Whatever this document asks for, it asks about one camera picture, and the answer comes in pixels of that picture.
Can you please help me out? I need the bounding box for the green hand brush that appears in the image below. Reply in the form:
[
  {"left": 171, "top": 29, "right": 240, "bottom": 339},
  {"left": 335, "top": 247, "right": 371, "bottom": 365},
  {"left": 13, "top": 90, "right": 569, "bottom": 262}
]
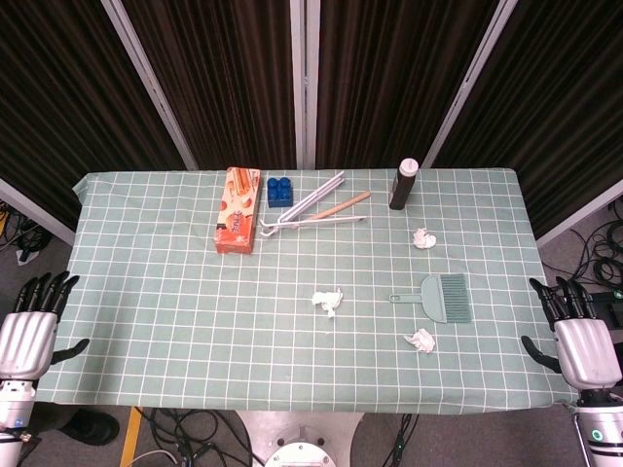
[{"left": 388, "top": 272, "right": 474, "bottom": 325}]

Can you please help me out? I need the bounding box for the dark bottle with white cap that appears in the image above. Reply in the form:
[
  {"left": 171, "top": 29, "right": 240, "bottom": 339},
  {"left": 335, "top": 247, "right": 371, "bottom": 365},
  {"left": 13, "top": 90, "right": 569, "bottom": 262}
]
[{"left": 387, "top": 158, "right": 421, "bottom": 212}]

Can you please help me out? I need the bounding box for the orange snack box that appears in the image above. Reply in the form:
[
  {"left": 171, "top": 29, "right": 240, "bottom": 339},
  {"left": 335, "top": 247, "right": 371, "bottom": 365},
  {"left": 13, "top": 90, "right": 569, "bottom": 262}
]
[{"left": 213, "top": 166, "right": 262, "bottom": 256}]

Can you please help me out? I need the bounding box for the green checked tablecloth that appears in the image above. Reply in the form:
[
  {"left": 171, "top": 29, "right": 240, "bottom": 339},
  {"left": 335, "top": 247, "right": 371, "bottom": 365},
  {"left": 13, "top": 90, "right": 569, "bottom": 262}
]
[{"left": 36, "top": 166, "right": 581, "bottom": 416}]

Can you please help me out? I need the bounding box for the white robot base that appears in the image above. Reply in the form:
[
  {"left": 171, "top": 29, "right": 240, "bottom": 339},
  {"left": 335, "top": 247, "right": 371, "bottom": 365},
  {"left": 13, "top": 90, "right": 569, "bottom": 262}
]
[{"left": 236, "top": 411, "right": 364, "bottom": 467}]

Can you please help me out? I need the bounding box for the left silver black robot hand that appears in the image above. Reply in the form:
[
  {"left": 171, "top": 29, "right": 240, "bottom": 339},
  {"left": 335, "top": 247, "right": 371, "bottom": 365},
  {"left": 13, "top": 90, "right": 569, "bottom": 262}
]
[{"left": 0, "top": 270, "right": 92, "bottom": 381}]

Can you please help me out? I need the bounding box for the white rod with hooks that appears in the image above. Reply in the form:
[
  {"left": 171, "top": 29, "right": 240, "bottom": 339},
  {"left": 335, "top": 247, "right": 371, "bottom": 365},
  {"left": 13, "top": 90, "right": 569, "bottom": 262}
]
[{"left": 259, "top": 214, "right": 369, "bottom": 241}]

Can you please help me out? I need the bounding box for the blue building block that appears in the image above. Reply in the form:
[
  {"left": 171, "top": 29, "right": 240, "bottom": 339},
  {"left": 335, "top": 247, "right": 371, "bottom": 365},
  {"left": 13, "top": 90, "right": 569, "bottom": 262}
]
[{"left": 266, "top": 176, "right": 297, "bottom": 210}]

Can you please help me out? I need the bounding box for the dark partition panel white frame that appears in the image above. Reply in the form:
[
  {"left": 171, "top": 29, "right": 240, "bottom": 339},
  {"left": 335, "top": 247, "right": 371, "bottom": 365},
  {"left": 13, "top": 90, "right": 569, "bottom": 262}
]
[
  {"left": 0, "top": 0, "right": 199, "bottom": 245},
  {"left": 421, "top": 0, "right": 623, "bottom": 248},
  {"left": 304, "top": 0, "right": 518, "bottom": 171},
  {"left": 100, "top": 0, "right": 306, "bottom": 171}
]

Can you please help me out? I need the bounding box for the black floor cable bundle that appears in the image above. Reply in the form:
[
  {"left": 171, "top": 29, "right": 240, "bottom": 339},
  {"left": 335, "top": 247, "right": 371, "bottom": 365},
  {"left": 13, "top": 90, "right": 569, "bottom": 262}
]
[
  {"left": 539, "top": 197, "right": 623, "bottom": 293},
  {"left": 0, "top": 198, "right": 51, "bottom": 267},
  {"left": 378, "top": 413, "right": 421, "bottom": 467},
  {"left": 130, "top": 407, "right": 255, "bottom": 467}
]

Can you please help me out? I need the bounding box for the black shoe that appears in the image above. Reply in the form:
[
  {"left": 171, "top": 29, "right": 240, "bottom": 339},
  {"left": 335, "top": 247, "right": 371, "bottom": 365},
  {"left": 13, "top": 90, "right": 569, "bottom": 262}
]
[{"left": 61, "top": 408, "right": 121, "bottom": 447}]

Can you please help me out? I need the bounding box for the paper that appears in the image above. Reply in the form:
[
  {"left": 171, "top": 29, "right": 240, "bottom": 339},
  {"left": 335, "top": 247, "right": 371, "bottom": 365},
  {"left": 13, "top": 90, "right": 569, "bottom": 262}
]
[
  {"left": 412, "top": 226, "right": 438, "bottom": 251},
  {"left": 311, "top": 286, "right": 345, "bottom": 320},
  {"left": 402, "top": 327, "right": 438, "bottom": 356}
]

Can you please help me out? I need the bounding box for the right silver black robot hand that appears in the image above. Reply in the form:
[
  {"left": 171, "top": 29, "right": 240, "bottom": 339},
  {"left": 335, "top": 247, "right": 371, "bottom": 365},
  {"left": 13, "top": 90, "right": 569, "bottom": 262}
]
[{"left": 520, "top": 275, "right": 623, "bottom": 391}]

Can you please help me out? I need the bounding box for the white plastic tube bundle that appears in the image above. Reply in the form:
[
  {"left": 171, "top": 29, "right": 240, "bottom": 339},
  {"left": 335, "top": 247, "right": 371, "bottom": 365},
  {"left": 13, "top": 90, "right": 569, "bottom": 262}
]
[{"left": 277, "top": 171, "right": 348, "bottom": 223}]

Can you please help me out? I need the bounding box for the wooden stick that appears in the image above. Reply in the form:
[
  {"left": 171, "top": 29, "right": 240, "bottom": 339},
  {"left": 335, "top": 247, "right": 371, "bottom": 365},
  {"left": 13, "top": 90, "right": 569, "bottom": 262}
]
[{"left": 305, "top": 191, "right": 373, "bottom": 223}]

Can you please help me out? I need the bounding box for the yellow floor tape strip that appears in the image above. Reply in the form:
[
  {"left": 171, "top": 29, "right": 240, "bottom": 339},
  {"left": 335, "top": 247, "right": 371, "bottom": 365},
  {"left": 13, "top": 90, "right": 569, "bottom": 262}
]
[{"left": 118, "top": 406, "right": 143, "bottom": 467}]

